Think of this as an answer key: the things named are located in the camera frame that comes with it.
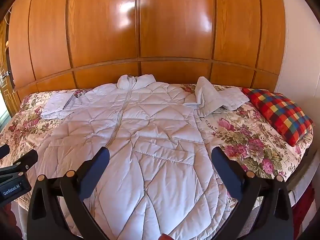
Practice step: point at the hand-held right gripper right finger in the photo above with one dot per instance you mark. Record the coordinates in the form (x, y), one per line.
(223, 172)

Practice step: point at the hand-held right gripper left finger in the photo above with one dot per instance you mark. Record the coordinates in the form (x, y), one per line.
(98, 170)

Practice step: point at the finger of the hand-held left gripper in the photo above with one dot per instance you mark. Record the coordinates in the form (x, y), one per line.
(25, 161)
(3, 151)

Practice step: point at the white quilted jacket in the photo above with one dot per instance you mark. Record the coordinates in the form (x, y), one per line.
(150, 135)

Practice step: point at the person's left forearm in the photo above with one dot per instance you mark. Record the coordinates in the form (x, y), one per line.
(11, 217)

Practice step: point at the floral bedspread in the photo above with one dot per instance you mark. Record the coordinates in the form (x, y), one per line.
(250, 140)

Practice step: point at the wooden door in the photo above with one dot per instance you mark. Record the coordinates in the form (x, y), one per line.
(6, 80)

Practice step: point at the white mattress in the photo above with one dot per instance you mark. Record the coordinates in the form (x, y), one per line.
(300, 170)

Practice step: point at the red cloth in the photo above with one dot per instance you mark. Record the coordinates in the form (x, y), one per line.
(302, 210)

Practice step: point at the wooden wardrobe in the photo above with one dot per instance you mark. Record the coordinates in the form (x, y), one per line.
(150, 30)

